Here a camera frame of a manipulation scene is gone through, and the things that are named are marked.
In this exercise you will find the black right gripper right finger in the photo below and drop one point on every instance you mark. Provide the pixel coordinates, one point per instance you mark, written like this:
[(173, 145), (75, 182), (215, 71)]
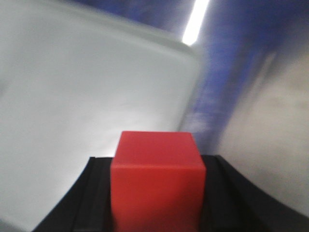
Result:
[(232, 203)]

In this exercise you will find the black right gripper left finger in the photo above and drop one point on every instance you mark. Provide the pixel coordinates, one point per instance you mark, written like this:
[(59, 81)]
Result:
[(86, 207)]

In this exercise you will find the red cube block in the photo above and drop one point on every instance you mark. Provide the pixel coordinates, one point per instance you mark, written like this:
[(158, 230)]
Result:
[(157, 182)]

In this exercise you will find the grey metal tray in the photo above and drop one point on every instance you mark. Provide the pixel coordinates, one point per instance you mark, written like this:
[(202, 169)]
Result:
[(71, 80)]

